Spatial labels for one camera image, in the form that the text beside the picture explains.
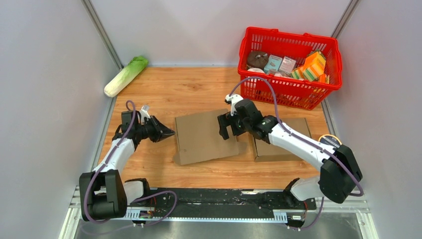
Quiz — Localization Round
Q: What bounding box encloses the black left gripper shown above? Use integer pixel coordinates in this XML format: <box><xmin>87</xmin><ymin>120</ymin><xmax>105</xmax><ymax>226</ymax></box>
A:
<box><xmin>135</xmin><ymin>116</ymin><xmax>176</xmax><ymax>143</ymax></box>

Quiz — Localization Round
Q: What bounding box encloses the cardboard sheet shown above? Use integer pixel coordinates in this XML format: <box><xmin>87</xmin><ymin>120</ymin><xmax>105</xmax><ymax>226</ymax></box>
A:
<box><xmin>173</xmin><ymin>109</ymin><xmax>247</xmax><ymax>165</ymax></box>

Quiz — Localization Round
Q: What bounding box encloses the brown cardboard box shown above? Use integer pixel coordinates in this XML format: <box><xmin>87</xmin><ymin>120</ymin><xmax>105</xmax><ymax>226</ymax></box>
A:
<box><xmin>252</xmin><ymin>118</ymin><xmax>311</xmax><ymax>162</ymax></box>

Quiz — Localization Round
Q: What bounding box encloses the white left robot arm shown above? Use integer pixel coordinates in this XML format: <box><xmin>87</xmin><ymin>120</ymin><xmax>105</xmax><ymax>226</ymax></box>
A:
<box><xmin>79</xmin><ymin>110</ymin><xmax>175</xmax><ymax>223</ymax></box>

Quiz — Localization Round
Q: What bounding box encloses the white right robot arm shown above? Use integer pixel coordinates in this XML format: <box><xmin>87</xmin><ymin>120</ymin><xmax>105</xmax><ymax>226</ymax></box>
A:
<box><xmin>217</xmin><ymin>94</ymin><xmax>363</xmax><ymax>209</ymax></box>

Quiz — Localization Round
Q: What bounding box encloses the teal packet box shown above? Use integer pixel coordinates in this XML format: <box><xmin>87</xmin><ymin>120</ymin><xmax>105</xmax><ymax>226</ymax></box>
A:
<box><xmin>263</xmin><ymin>55</ymin><xmax>283</xmax><ymax>74</ymax></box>

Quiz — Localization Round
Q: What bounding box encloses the pink white packet box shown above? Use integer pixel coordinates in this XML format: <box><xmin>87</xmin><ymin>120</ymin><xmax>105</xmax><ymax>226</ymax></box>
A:
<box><xmin>278</xmin><ymin>56</ymin><xmax>296</xmax><ymax>75</ymax></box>

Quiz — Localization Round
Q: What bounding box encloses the orange yellow striped box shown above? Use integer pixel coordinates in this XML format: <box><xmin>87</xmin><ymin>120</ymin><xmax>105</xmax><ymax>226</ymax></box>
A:
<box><xmin>290</xmin><ymin>50</ymin><xmax>330</xmax><ymax>84</ymax></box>

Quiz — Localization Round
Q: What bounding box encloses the brown round container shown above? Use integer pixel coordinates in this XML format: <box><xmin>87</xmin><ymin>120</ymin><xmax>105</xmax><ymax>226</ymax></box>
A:
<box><xmin>246</xmin><ymin>51</ymin><xmax>269</xmax><ymax>70</ymax></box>

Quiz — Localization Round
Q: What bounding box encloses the napa cabbage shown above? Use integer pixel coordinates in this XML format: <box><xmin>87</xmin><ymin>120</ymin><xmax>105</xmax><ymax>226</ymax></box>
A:
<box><xmin>104</xmin><ymin>56</ymin><xmax>149</xmax><ymax>98</ymax></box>

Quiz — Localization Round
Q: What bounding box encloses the red plastic basket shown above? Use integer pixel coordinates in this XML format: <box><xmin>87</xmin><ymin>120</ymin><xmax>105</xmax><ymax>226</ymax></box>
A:
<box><xmin>238</xmin><ymin>27</ymin><xmax>342</xmax><ymax>110</ymax></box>

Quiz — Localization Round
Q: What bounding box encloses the yellow blue tape roll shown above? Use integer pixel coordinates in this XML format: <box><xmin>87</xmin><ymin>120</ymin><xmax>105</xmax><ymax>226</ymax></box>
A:
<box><xmin>318</xmin><ymin>134</ymin><xmax>342</xmax><ymax>148</ymax></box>

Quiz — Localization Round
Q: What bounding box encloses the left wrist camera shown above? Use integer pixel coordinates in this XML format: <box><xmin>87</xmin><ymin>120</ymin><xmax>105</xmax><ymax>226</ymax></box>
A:
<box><xmin>139</xmin><ymin>105</ymin><xmax>151</xmax><ymax>122</ymax></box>

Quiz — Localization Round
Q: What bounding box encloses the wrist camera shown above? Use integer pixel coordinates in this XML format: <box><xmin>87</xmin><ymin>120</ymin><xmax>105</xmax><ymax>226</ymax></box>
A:
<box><xmin>224</xmin><ymin>94</ymin><xmax>243</xmax><ymax>116</ymax></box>
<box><xmin>139</xmin><ymin>105</ymin><xmax>151</xmax><ymax>122</ymax></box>

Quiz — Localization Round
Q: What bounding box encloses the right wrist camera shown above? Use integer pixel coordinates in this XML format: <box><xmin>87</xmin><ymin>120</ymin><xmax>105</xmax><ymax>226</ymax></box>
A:
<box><xmin>224</xmin><ymin>94</ymin><xmax>243</xmax><ymax>116</ymax></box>

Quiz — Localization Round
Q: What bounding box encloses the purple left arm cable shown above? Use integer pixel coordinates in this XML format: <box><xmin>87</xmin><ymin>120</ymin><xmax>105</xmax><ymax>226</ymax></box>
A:
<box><xmin>83</xmin><ymin>100</ymin><xmax>178</xmax><ymax>228</ymax></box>

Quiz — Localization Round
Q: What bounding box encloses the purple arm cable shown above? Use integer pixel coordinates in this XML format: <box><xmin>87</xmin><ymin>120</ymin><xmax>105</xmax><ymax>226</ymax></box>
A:
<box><xmin>83</xmin><ymin>100</ymin><xmax>178</xmax><ymax>228</ymax></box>
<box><xmin>227</xmin><ymin>76</ymin><xmax>364</xmax><ymax>231</ymax></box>

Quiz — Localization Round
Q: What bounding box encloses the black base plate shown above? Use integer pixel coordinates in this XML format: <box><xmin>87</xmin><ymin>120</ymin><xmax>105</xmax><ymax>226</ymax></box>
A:
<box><xmin>124</xmin><ymin>188</ymin><xmax>317</xmax><ymax>221</ymax></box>

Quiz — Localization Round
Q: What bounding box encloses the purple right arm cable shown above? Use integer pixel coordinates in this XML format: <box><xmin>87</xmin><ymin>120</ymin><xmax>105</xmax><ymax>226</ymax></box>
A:
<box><xmin>227</xmin><ymin>76</ymin><xmax>364</xmax><ymax>231</ymax></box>

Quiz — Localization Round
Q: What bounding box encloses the aluminium frame rail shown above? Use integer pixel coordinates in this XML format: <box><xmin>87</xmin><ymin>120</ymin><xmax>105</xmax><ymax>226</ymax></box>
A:
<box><xmin>57</xmin><ymin>186</ymin><xmax>380</xmax><ymax>239</ymax></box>

